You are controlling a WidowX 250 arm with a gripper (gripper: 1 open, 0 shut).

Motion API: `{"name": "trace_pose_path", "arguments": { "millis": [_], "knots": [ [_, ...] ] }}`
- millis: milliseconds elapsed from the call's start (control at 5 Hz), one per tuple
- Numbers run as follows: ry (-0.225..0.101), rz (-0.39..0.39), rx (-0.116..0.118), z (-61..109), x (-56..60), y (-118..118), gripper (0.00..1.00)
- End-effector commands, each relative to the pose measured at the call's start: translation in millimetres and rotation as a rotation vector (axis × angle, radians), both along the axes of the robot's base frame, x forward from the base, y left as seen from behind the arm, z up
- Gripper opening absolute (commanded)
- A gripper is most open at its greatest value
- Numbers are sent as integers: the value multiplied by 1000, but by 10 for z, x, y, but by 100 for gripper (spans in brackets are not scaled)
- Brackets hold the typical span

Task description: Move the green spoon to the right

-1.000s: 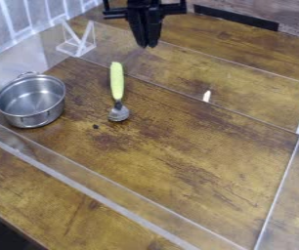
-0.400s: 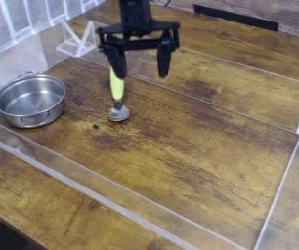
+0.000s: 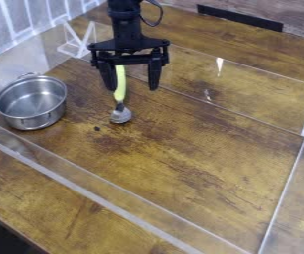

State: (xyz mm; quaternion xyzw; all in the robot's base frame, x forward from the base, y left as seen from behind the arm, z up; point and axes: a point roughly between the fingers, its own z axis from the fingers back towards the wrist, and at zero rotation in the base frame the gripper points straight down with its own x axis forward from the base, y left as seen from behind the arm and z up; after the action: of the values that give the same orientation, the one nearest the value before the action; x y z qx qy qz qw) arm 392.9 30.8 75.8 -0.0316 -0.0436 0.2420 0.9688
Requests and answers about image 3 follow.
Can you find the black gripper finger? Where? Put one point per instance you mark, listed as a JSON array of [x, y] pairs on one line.
[[154, 73], [108, 75]]

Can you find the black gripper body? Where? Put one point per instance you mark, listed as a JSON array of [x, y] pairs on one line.
[[150, 51]]

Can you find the green handled metal spoon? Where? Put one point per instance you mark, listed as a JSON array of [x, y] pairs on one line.
[[121, 114]]

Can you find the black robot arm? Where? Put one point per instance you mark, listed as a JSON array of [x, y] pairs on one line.
[[125, 17]]

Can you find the small steel pot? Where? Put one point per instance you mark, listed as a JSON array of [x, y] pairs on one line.
[[33, 101]]

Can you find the black strip on table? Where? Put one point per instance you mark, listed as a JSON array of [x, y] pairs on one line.
[[241, 18]]

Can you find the clear acrylic barrier front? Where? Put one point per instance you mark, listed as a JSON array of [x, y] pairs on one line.
[[163, 223]]

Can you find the clear acrylic barrier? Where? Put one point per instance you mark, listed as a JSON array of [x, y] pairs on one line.
[[283, 236], [163, 223]]

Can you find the clear acrylic barrier right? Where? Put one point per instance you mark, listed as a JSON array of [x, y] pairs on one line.
[[283, 236]]

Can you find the clear acrylic triangle bracket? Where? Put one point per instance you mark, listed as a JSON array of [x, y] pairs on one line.
[[75, 45]]

